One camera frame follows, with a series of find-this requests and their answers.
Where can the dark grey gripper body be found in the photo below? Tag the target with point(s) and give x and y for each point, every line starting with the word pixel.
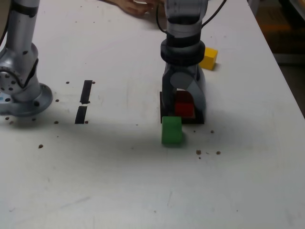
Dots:
pixel 183 68

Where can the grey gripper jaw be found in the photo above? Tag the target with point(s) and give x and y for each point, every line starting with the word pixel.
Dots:
pixel 199 95
pixel 168 100

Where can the red cube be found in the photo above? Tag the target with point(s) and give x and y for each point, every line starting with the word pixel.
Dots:
pixel 183 109

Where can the yellow cube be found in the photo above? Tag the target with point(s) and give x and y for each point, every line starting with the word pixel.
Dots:
pixel 210 59

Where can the green cube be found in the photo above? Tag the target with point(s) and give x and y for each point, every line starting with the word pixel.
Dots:
pixel 171 131

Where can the black tape square outline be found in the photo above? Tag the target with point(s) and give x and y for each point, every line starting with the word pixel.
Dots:
pixel 193 121

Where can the person's hand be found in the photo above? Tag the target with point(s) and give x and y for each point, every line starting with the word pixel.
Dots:
pixel 138 6

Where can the black tape strip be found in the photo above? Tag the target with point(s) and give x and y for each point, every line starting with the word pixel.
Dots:
pixel 86 91

